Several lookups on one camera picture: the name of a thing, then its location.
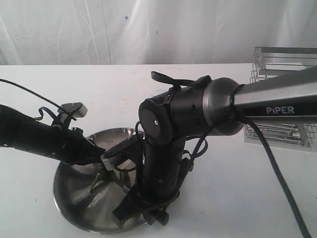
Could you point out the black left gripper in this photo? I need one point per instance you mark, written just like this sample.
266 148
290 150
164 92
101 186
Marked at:
76 149

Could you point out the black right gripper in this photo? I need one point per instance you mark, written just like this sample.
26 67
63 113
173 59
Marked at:
157 179

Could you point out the dark green object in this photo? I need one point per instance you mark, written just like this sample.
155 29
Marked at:
103 177

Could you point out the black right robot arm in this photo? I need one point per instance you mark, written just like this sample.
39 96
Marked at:
177 122

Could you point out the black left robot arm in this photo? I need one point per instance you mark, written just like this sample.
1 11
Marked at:
55 141

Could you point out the green vegetable piece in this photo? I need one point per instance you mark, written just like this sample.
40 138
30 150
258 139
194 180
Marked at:
125 178

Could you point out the round stainless steel plate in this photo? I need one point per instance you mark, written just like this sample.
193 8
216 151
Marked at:
93 211

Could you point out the white backdrop curtain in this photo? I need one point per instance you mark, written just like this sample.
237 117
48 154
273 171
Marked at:
38 32

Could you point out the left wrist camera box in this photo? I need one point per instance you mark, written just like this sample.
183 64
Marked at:
77 110

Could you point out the steel wire utensil rack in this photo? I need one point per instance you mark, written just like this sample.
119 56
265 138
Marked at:
281 98

